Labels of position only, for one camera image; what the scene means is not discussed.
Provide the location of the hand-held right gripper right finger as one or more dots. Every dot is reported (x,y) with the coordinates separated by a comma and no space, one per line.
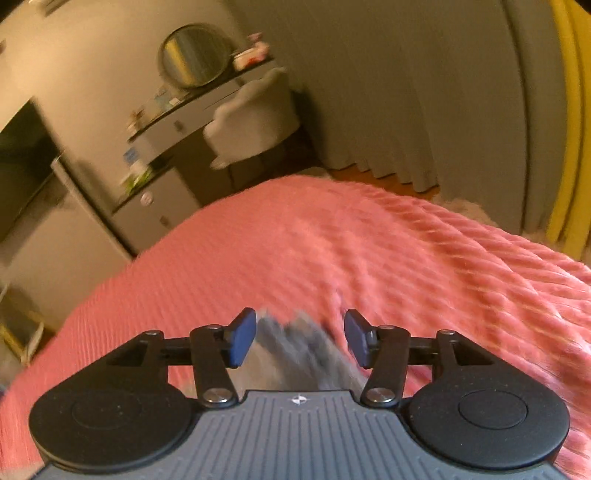
(358,337)

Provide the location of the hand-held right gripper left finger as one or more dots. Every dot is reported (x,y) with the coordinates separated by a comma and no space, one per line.
(242,337)

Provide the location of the grey pants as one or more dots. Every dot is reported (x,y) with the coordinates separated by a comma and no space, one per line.
(295,355)

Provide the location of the pink ribbed blanket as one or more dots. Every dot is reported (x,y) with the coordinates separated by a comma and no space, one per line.
(323,240)

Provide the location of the grey drawer cabinet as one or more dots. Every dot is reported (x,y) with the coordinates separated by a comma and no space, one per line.
(157,212)

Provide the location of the white fluffy rug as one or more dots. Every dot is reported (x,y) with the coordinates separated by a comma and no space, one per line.
(466,210)

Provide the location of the green white packet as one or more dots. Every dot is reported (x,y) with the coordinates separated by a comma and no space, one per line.
(138,179)

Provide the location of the blue white box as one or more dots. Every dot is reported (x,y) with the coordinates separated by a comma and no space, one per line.
(136,159)

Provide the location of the grey vanity desk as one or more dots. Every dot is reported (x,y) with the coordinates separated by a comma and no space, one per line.
(175,127)

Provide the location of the white upholstered chair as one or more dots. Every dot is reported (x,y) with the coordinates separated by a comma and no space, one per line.
(258,110)

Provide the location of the grey curtain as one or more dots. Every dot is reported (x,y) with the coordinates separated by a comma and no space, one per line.
(415,92)

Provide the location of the pink white desk ornament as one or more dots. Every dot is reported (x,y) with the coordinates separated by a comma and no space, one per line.
(251,54)

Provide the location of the round mirror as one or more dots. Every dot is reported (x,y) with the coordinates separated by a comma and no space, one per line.
(194,57)

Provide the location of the yellow curtain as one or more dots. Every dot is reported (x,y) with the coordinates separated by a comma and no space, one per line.
(572,138)

